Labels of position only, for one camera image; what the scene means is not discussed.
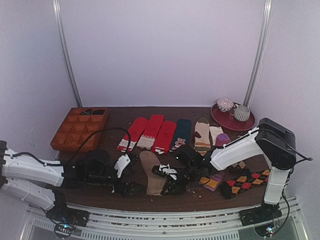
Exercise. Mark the white patterned bowl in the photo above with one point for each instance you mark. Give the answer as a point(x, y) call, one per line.
point(224, 104)

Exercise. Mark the orange purple striped sock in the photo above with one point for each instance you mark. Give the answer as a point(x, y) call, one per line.
point(212, 182)

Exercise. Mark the red sock beige cuff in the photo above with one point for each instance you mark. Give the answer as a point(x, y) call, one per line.
point(151, 131)

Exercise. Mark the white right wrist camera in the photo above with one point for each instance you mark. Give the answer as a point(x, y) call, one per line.
point(167, 170)

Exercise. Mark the right aluminium frame post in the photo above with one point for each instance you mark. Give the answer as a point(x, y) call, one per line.
point(261, 47)

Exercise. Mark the striped rolled sock in tray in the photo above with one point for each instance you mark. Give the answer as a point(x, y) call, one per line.
point(87, 112)

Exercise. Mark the grey striped mug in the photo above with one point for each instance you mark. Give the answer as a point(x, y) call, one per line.
point(242, 113)

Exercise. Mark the cream short sock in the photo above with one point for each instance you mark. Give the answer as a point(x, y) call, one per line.
point(215, 131)

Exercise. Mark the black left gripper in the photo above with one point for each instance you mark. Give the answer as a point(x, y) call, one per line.
point(126, 191)

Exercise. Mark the wooden compartment tray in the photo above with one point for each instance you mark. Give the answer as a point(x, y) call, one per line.
point(74, 131)

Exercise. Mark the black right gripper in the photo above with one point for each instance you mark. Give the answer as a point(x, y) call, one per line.
point(172, 180)

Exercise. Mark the red orange argyle sock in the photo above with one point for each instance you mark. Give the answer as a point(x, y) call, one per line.
point(244, 182)

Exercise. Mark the aluminium frame post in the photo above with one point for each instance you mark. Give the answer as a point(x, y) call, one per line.
point(65, 53)
point(261, 47)

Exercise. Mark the red sock spotted cuff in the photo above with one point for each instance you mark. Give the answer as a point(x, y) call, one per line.
point(164, 138)

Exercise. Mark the left aluminium frame post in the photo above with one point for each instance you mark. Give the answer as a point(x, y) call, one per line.
point(65, 53)

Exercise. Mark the tan ribbed sock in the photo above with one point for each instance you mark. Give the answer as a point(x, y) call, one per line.
point(155, 183)

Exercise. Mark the brown argyle sock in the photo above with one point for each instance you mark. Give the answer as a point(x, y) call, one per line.
point(237, 167)

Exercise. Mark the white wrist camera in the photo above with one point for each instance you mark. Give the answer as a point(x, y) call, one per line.
point(120, 165)
point(167, 170)

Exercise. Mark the red round plate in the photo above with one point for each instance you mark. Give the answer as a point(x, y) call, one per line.
point(228, 121)

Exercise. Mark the magenta purple sock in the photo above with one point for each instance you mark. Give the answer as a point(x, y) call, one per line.
point(222, 139)

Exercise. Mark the dark green monkey sock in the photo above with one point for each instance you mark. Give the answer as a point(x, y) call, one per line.
point(182, 134)

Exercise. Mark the beige brown striped sock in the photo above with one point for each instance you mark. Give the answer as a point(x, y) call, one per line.
point(202, 143)

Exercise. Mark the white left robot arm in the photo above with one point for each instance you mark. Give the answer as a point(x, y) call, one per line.
point(20, 173)

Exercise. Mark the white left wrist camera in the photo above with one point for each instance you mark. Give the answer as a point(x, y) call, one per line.
point(120, 165)

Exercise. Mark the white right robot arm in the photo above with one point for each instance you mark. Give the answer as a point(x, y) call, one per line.
point(270, 139)

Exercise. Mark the red sock white cuff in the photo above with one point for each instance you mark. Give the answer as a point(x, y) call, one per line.
point(136, 129)

